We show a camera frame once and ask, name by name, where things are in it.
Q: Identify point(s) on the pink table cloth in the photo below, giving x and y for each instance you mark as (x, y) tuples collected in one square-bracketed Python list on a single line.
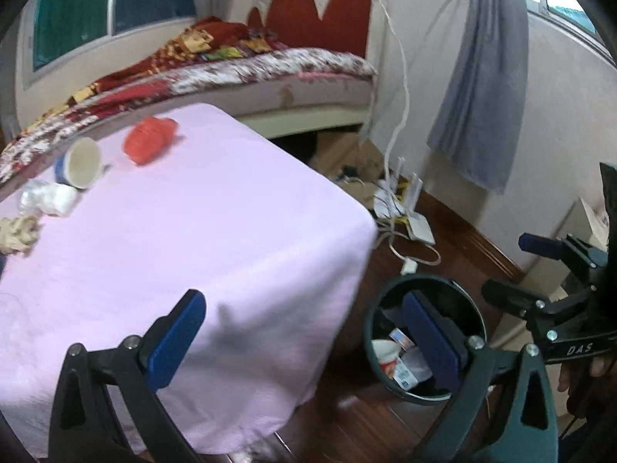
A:
[(277, 250)]

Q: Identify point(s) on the beige crumpled cloth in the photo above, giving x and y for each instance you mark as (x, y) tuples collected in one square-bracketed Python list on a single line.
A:
[(18, 235)]

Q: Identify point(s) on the red paper cup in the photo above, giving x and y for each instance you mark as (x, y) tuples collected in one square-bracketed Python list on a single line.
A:
[(387, 353)]

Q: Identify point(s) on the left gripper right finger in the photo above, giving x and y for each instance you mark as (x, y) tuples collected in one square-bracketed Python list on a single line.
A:
[(439, 339)]

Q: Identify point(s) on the person right hand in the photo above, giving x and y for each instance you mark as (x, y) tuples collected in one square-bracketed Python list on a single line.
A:
[(591, 385)]

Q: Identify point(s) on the white power adapter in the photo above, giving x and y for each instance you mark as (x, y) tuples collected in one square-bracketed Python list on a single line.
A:
[(409, 267)]

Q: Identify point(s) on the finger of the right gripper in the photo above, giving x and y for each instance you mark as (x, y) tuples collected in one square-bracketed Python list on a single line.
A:
[(510, 298), (541, 246)]

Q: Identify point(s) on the red patterned blanket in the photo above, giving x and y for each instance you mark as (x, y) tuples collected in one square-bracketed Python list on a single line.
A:
[(110, 62)]

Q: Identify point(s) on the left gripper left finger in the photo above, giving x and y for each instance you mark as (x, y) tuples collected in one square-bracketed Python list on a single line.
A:
[(169, 338)]

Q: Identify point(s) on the right window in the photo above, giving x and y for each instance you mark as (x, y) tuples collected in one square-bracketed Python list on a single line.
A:
[(569, 16)]

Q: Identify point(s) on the blue white paper cup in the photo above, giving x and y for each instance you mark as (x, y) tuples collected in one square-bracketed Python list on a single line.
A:
[(81, 165)]

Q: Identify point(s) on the black trash bin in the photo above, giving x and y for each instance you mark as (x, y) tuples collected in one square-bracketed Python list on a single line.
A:
[(384, 314)]

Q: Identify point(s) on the white tissue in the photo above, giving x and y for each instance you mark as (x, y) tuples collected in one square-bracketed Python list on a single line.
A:
[(55, 199)]

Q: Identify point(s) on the white wifi router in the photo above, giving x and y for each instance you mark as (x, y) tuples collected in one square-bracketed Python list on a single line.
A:
[(397, 197)]

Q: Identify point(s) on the window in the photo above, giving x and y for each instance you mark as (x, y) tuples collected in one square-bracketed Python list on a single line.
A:
[(55, 32), (569, 16)]

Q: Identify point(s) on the grey curtain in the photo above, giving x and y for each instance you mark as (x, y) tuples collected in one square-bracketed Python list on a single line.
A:
[(479, 122)]

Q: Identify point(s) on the bed mattress floral sheet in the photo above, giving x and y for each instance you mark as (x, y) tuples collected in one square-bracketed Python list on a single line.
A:
[(280, 80)]

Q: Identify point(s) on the cardboard box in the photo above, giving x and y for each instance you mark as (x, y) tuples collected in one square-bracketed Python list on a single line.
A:
[(353, 165)]

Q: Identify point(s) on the red heart headboard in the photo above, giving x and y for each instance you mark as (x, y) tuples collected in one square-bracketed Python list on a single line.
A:
[(343, 25)]

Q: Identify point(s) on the red plastic bag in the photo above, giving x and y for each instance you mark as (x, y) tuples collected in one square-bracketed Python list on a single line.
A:
[(149, 139)]

